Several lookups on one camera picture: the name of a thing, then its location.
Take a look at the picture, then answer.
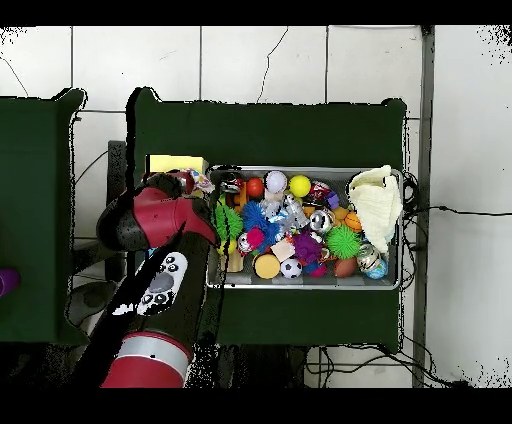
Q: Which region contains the shallow metal mesh bin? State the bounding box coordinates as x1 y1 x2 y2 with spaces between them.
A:
204 164 404 292

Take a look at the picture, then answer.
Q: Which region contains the wooden box with three holes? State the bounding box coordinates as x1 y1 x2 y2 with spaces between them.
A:
144 154 209 201

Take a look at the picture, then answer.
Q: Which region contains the purple object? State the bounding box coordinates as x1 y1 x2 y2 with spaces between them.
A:
0 267 22 298

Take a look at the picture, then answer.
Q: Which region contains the white baseball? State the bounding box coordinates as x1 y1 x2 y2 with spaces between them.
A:
264 170 288 194

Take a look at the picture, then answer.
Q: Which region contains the cream knitted cloth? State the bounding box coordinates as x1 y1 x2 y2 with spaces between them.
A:
346 164 404 254

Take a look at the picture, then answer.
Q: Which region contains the blue puffer ball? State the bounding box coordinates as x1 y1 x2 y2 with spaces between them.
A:
240 200 281 253

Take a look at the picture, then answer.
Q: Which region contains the crushed silver can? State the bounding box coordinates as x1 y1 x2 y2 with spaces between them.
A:
309 209 335 235

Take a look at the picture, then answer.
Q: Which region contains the yellow smiley ball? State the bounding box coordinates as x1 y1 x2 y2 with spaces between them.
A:
287 174 312 198

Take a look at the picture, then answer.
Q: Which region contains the black cable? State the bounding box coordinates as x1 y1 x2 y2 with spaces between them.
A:
403 204 512 217

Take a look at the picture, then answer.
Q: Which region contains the small soccer ball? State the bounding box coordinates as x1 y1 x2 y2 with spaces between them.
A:
280 258 304 280

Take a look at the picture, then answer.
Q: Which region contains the orange round sponge disc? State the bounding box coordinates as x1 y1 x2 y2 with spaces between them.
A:
252 254 282 280

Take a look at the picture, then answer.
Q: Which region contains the grey metal pole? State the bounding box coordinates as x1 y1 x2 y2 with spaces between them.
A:
411 25 436 388

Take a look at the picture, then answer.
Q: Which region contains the green puffer ball with eyes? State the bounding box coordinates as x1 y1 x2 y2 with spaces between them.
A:
214 199 244 242

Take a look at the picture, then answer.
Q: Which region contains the grey rounded floor object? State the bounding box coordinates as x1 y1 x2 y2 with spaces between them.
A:
65 279 118 327

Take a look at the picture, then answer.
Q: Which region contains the purple spiky fish toy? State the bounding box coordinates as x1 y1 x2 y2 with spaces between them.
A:
292 231 324 266

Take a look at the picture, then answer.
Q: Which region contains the colourful patterned cloth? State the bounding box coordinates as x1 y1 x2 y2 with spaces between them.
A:
186 168 216 195

